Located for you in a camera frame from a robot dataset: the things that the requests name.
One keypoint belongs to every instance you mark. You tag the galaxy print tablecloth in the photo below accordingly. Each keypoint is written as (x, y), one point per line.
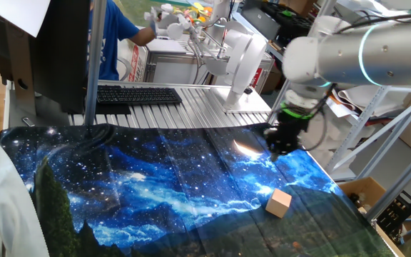
(137, 178)

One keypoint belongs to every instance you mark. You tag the person forearm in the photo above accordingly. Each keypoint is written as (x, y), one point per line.
(143, 37)

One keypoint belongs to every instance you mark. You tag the person in blue shirt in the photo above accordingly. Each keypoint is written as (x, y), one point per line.
(111, 35)

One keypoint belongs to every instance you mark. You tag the black plastic crate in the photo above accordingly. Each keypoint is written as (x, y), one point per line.
(396, 214)

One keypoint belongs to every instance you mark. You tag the gloved person hand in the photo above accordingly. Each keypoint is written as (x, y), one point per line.
(153, 28)

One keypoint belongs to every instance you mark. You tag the silver metal cabinet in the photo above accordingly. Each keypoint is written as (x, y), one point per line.
(170, 71)

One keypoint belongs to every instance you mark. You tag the open cardboard box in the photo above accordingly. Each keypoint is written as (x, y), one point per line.
(366, 187)

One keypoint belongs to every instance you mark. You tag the white paper sheet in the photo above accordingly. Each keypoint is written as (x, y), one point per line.
(13, 14)

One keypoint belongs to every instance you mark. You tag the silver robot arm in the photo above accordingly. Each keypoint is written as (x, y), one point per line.
(341, 57)

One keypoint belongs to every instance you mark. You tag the small wooden cube block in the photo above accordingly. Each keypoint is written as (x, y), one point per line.
(278, 203)

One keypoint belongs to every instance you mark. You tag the black computer monitor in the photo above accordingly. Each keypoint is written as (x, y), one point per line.
(59, 53)

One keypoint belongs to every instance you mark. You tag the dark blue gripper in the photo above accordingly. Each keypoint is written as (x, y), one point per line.
(287, 137)

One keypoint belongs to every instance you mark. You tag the colourful toy pile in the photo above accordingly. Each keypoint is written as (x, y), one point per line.
(198, 12)

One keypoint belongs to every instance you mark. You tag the silver metal clip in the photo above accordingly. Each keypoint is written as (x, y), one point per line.
(28, 122)

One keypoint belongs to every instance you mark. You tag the black keyboard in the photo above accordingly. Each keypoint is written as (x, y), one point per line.
(137, 95)

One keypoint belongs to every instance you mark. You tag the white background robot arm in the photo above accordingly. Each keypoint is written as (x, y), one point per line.
(244, 60)

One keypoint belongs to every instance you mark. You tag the white metal shelf frame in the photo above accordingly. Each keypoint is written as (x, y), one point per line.
(387, 144)

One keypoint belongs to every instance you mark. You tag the red and white sign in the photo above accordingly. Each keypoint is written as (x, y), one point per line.
(134, 64)

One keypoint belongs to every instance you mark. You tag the silver white-robot base plate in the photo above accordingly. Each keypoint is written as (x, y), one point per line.
(252, 103)

